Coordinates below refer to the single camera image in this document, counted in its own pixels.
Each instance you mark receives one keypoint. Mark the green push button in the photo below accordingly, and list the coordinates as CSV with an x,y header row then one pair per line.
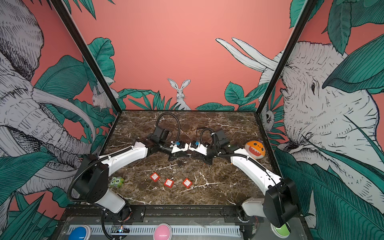
x,y
282,232

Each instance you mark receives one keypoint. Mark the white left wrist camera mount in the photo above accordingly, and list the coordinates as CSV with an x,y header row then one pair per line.
x,y
179,146

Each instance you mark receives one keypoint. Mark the orange shark plush toy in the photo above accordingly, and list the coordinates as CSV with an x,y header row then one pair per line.
x,y
255,149

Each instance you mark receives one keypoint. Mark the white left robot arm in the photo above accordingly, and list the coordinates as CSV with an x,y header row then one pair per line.
x,y
90,183

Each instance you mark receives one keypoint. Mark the white slotted cable duct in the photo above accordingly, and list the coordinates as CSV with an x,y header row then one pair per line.
x,y
178,230

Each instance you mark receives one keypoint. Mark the black corner frame post right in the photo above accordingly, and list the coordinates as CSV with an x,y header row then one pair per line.
x,y
302,21

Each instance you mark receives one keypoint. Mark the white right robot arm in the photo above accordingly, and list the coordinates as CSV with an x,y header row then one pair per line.
x,y
281,199

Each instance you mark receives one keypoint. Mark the red padlock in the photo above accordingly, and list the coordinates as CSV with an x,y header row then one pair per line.
x,y
169,183
187,183
155,177

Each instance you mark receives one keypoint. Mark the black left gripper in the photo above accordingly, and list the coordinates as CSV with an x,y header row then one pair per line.
x,y
174,156

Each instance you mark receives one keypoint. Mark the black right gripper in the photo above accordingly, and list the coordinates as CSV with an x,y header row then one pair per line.
x,y
204,158

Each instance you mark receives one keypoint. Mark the blue push button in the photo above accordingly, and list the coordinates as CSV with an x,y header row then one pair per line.
x,y
82,232

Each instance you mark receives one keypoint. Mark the black corner frame post left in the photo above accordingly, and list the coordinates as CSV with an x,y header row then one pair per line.
x,y
63,13

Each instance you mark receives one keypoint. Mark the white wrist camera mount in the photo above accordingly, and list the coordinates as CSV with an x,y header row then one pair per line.
x,y
196,146
179,146

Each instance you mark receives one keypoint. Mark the pink push button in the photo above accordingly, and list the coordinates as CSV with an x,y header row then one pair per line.
x,y
163,232

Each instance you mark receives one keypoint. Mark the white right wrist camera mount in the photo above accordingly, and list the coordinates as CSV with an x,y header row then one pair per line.
x,y
196,146

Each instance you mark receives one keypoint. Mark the black corner frame post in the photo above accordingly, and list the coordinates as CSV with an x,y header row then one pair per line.
x,y
63,13
302,21

